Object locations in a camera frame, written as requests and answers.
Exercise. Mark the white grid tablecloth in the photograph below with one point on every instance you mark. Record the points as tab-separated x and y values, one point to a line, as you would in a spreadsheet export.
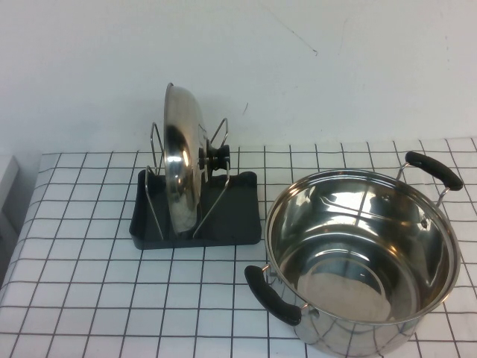
74	261

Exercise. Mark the pale board edge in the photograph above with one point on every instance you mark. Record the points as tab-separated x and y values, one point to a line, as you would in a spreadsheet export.
7	175

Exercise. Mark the stainless steel pot lid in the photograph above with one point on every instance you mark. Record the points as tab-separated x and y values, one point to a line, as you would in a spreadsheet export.
182	168

